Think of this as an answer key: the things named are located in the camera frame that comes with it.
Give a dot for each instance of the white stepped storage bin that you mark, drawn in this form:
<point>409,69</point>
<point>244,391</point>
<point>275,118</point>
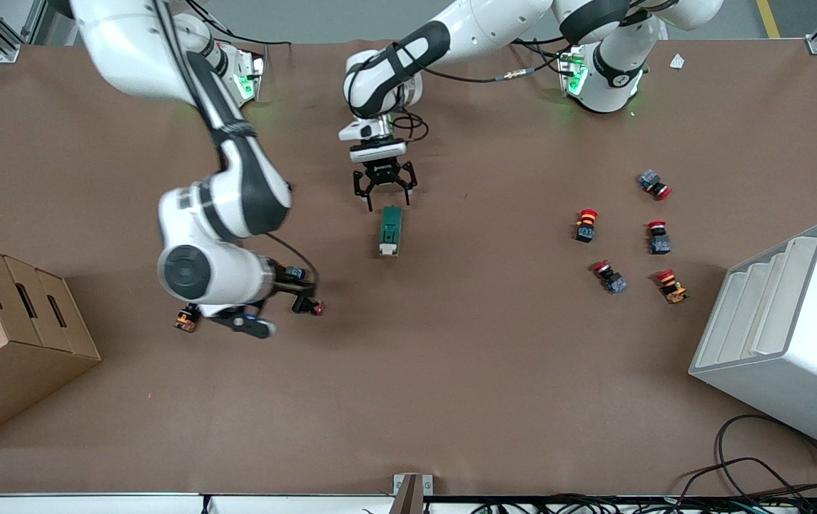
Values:
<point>808,321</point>

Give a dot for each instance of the black red push button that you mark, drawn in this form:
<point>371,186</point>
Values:
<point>305,305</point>

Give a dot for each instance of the red mushroom push button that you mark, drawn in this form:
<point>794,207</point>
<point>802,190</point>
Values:
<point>586,225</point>
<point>609,277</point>
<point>658,238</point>
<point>654,184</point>

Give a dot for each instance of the metal table edge bracket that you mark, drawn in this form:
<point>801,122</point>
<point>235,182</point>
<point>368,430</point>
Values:
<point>412,492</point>

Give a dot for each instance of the white table edge rail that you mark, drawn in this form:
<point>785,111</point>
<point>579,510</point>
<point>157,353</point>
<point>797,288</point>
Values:
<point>94,504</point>

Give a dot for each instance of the small white paper scrap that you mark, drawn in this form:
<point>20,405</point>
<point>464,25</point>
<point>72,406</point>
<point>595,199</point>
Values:
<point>677,61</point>

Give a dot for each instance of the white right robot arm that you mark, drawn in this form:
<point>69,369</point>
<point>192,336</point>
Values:
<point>130,43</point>

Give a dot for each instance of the orange black selector switch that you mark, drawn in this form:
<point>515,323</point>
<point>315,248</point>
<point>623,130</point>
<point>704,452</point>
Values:
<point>185,321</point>

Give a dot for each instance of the green load switch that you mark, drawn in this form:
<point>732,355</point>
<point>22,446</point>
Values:
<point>390,228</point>

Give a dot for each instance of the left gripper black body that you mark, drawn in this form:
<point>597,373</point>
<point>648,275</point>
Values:
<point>382,170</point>

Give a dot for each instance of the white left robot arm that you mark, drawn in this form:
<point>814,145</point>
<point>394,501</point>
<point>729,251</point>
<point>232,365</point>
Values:
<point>494,21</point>

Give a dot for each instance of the red button orange base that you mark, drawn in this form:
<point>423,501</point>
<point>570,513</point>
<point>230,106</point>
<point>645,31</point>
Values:
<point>672,285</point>

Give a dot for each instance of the green mushroom push button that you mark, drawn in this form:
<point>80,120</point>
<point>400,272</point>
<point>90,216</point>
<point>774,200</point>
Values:
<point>297,272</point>

